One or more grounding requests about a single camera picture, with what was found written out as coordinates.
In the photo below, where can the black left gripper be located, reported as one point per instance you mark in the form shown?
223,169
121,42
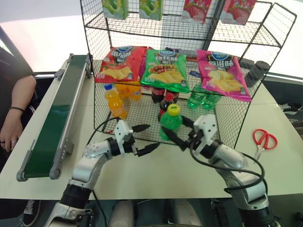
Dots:
129,144

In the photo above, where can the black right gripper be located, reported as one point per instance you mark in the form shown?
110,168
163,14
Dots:
195,138

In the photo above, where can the green soda bottle yellow cap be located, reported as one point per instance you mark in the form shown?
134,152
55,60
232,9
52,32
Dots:
171,123

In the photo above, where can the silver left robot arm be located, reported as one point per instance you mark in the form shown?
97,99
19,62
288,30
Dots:
92,160

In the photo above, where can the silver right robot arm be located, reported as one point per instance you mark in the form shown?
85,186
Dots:
234,160

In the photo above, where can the person bare forearm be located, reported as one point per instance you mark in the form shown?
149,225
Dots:
21,94

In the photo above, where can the green conveyor belt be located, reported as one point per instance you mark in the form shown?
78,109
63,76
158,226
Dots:
54,118

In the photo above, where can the person bare hand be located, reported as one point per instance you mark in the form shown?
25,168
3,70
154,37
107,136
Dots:
10,131

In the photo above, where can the orange soda bottle blue cap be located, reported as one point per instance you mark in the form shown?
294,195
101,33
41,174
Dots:
116,102

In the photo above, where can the small blue packet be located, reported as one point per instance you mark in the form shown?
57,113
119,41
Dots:
194,73

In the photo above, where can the green potato chips bag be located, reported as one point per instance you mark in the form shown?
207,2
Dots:
165,68

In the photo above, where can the pink potato chips bag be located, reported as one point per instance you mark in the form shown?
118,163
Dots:
222,73

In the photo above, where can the purple chips bag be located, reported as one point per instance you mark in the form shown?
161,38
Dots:
143,66

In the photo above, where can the grey rounded shape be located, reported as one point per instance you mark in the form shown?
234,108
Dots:
185,214
120,214

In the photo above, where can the red potato chips bag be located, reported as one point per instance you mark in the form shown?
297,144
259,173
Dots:
120,63

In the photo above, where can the black cylindrical roll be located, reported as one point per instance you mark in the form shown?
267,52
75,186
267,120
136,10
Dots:
256,73

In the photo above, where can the black white-print shoe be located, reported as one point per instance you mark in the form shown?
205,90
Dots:
291,111

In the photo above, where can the red strawberry drink carton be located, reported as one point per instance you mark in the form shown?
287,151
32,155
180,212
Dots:
237,10
195,10

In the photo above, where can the black white-laced sneaker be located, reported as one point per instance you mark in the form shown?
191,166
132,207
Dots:
32,212

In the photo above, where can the person black clothed body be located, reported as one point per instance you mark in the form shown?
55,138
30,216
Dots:
9,63

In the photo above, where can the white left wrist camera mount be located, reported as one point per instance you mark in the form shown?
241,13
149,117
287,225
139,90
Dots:
122,130

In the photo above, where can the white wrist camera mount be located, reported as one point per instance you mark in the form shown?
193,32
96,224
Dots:
122,130
208,127

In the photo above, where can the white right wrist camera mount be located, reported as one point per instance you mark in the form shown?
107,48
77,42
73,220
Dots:
208,127

